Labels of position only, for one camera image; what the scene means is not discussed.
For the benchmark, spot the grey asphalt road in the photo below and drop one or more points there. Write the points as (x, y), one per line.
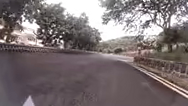
(79, 77)

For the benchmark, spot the green hillside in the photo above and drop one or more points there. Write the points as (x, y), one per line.
(121, 43)

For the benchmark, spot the row of trees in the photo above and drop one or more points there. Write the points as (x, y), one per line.
(61, 27)

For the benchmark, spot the large overhanging tree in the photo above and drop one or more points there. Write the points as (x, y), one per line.
(159, 15)

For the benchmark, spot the pale building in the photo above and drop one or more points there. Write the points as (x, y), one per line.
(20, 35)

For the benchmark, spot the white painted edge line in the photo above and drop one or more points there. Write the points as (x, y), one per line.
(169, 84)

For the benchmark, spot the grassy slope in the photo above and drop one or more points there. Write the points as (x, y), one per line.
(182, 55)

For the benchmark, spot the low kerb wall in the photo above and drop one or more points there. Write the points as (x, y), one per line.
(25, 48)

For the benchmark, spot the low stone wall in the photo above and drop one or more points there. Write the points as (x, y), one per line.
(174, 67)

